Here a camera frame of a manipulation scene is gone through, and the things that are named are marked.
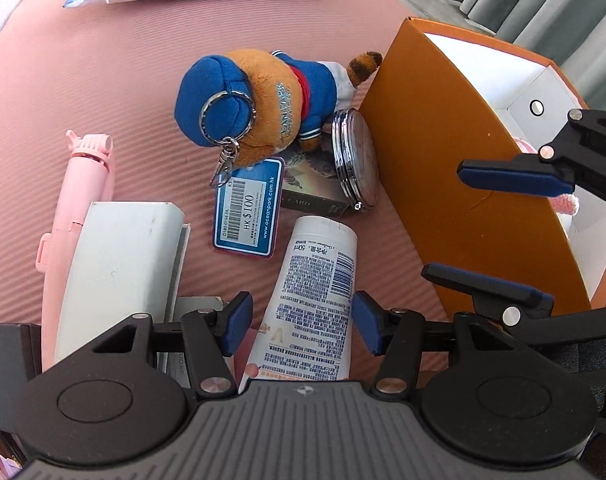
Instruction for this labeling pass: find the illustrated card box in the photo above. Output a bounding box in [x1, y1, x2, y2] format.
[278, 132, 351, 220]

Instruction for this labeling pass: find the round metal compact mirror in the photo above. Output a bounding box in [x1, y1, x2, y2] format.
[331, 108, 380, 213]

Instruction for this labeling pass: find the blue price tag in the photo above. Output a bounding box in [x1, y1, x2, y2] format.
[212, 156, 285, 260]

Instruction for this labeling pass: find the pink knitted item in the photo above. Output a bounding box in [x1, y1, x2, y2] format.
[513, 137, 581, 216]

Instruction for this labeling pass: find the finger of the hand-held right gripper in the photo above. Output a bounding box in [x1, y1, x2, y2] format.
[421, 262, 606, 348]
[457, 108, 606, 201]

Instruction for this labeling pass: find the orange box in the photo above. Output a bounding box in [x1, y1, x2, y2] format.
[359, 17, 606, 311]

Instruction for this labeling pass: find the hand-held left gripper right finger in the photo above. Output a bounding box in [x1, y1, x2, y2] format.
[352, 290, 516, 397]

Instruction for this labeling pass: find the plush toy with keyring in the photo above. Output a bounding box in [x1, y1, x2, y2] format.
[174, 49, 384, 188]

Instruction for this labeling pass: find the white lotion tube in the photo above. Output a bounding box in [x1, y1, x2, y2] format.
[238, 215, 359, 395]

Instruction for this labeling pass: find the grey pleated curtain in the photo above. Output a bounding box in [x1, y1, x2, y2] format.
[418, 0, 606, 106]

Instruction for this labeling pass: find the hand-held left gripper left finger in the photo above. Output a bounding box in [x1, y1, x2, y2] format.
[90, 290, 254, 401]

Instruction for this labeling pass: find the pink handheld fan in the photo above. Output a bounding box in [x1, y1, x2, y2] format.
[36, 130, 116, 368]

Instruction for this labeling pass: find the pink ribbed mat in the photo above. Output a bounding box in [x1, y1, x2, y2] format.
[0, 0, 454, 376]

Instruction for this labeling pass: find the light grey notebook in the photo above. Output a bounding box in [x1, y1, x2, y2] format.
[53, 201, 191, 368]

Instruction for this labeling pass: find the grey-blue fabric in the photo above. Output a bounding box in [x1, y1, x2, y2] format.
[555, 342, 606, 386]

